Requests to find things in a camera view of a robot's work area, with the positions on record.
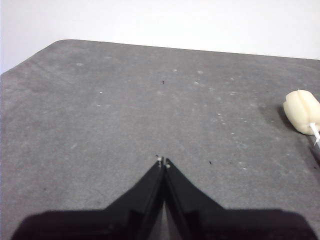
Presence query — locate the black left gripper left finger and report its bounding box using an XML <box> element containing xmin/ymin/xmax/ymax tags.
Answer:
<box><xmin>11</xmin><ymin>156</ymin><xmax>165</xmax><ymax>240</ymax></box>

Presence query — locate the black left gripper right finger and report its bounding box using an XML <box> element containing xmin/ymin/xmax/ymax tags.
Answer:
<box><xmin>164</xmin><ymin>157</ymin><xmax>316</xmax><ymax>240</ymax></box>

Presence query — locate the grey-handled sponge cup brush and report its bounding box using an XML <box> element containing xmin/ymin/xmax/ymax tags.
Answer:
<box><xmin>282</xmin><ymin>89</ymin><xmax>320</xmax><ymax>163</ymax></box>

